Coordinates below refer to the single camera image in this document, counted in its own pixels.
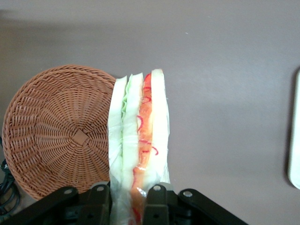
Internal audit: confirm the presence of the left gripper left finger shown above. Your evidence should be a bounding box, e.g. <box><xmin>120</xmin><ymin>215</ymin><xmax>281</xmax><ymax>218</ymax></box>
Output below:
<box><xmin>0</xmin><ymin>181</ymin><xmax>112</xmax><ymax>225</ymax></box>

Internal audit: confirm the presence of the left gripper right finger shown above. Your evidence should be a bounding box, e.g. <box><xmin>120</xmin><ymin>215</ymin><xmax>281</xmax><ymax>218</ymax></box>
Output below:
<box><xmin>142</xmin><ymin>182</ymin><xmax>249</xmax><ymax>225</ymax></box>

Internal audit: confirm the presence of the triangle sandwich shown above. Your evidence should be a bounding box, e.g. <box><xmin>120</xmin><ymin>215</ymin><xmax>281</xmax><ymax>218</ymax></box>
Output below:
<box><xmin>107</xmin><ymin>68</ymin><xmax>171</xmax><ymax>225</ymax></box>

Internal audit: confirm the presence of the round brown wicker basket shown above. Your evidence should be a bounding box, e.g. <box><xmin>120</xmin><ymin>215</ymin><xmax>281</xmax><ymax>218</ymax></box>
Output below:
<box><xmin>1</xmin><ymin>65</ymin><xmax>118</xmax><ymax>201</ymax></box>

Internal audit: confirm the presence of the cream plastic tray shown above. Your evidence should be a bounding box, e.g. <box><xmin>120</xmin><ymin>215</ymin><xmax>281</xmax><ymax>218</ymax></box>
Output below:
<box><xmin>287</xmin><ymin>67</ymin><xmax>300</xmax><ymax>190</ymax></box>

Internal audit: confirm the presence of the black power cable with plug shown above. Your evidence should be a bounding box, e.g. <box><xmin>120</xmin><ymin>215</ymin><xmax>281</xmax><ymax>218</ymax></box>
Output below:
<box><xmin>0</xmin><ymin>137</ymin><xmax>21</xmax><ymax>216</ymax></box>

